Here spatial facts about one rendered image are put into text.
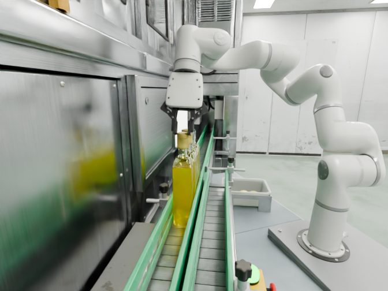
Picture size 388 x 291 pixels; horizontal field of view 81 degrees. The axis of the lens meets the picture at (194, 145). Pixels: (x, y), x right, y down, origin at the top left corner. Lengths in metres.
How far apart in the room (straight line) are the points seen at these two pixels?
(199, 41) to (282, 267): 0.71
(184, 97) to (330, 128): 0.45
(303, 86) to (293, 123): 3.91
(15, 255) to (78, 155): 0.18
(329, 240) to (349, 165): 0.25
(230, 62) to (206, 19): 1.06
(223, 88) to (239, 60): 0.96
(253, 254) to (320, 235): 0.22
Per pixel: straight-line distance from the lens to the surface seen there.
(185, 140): 0.63
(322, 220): 0.83
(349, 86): 5.55
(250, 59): 0.77
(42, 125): 0.41
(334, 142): 0.79
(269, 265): 0.83
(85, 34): 0.47
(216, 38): 0.68
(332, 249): 0.89
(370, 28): 5.76
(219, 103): 1.85
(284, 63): 0.81
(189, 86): 0.63
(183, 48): 0.67
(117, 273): 0.61
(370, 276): 0.88
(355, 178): 0.78
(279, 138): 4.73
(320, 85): 0.83
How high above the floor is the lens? 1.28
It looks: 14 degrees down
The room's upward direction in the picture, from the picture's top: straight up
